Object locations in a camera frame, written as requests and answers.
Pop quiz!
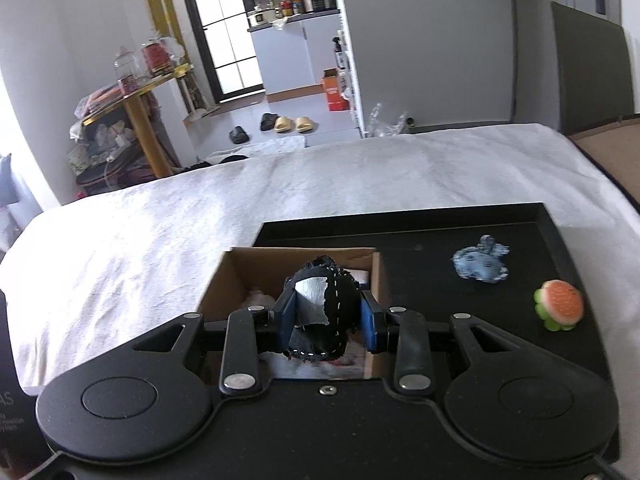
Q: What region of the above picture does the clear plastic bag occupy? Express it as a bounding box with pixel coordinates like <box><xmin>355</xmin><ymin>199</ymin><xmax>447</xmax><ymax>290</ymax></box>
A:
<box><xmin>366</xmin><ymin>103</ymin><xmax>414</xmax><ymax>138</ymax></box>

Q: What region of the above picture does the white kitchen cabinet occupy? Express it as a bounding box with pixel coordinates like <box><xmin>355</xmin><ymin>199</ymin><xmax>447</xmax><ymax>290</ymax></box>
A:
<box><xmin>248</xmin><ymin>10</ymin><xmax>347</xmax><ymax>97</ymax></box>

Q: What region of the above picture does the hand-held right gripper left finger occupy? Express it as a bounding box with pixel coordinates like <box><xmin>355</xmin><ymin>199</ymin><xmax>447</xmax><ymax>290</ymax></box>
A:
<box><xmin>132</xmin><ymin>292</ymin><xmax>301</xmax><ymax>397</ymax></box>

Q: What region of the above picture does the peach squishy toy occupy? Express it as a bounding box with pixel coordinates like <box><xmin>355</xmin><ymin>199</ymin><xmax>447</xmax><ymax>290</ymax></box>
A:
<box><xmin>325</xmin><ymin>345</ymin><xmax>366</xmax><ymax>368</ymax></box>

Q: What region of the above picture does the flat cardboard box with lid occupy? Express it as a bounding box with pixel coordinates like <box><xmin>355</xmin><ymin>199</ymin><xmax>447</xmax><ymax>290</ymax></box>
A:
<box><xmin>569</xmin><ymin>115</ymin><xmax>640</xmax><ymax>212</ymax></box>

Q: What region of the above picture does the black tray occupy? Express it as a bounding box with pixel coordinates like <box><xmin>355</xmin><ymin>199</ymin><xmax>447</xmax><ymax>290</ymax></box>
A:
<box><xmin>252</xmin><ymin>202</ymin><xmax>615</xmax><ymax>467</ymax></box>

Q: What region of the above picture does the black framed glass door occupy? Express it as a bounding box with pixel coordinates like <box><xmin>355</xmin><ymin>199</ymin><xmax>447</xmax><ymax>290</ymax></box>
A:
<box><xmin>175</xmin><ymin>0</ymin><xmax>266</xmax><ymax>104</ymax></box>

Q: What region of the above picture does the orange cardboard box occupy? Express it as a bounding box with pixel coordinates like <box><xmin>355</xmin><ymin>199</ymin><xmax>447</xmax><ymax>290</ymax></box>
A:
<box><xmin>320</xmin><ymin>68</ymin><xmax>350</xmax><ymax>112</ymax></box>

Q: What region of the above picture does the dark patchwork plush ball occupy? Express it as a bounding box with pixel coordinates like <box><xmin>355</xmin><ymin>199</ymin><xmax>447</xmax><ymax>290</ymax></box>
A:
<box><xmin>281</xmin><ymin>255</ymin><xmax>362</xmax><ymax>364</ymax></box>

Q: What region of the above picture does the clutter pile under table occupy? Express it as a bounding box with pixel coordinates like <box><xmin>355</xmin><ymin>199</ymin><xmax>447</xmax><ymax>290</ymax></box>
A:
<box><xmin>66</xmin><ymin>104</ymin><xmax>157</xmax><ymax>197</ymax></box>

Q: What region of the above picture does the blue denim plush toy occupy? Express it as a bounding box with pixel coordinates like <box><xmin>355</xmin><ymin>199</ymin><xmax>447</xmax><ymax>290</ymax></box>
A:
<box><xmin>451</xmin><ymin>235</ymin><xmax>511</xmax><ymax>285</ymax></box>

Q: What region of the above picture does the burger squishy toy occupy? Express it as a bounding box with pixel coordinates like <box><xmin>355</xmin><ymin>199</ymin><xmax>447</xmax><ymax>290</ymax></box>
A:
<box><xmin>532</xmin><ymin>280</ymin><xmax>585</xmax><ymax>332</ymax></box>

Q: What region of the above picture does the white floor towel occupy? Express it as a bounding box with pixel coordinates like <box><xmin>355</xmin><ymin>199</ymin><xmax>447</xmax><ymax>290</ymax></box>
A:
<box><xmin>204</xmin><ymin>135</ymin><xmax>306</xmax><ymax>164</ymax></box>

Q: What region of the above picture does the black leaning board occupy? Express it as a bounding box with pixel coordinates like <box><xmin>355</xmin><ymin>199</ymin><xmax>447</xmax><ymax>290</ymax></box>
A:
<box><xmin>551</xmin><ymin>1</ymin><xmax>636</xmax><ymax>134</ymax></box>

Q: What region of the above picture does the large red tin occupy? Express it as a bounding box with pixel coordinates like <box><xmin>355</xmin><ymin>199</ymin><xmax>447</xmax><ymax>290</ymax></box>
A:
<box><xmin>142</xmin><ymin>40</ymin><xmax>171</xmax><ymax>76</ymax></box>

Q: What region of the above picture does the brown cardboard box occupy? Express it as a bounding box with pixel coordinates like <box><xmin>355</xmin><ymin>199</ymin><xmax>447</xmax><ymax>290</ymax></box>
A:
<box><xmin>197</xmin><ymin>246</ymin><xmax>392</xmax><ymax>382</ymax></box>

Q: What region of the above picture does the yellow round table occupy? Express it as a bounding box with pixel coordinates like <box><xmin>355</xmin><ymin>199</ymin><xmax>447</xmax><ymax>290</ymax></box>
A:
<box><xmin>81</xmin><ymin>62</ymin><xmax>196</xmax><ymax>179</ymax></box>

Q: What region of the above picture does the glass jar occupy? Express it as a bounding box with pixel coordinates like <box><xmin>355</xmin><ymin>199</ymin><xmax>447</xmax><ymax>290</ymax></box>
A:
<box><xmin>113</xmin><ymin>46</ymin><xmax>139</xmax><ymax>84</ymax></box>

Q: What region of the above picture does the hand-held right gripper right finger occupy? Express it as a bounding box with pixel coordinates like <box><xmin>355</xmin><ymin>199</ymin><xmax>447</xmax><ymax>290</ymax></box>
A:
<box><xmin>360</xmin><ymin>292</ymin><xmax>539</xmax><ymax>396</ymax></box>

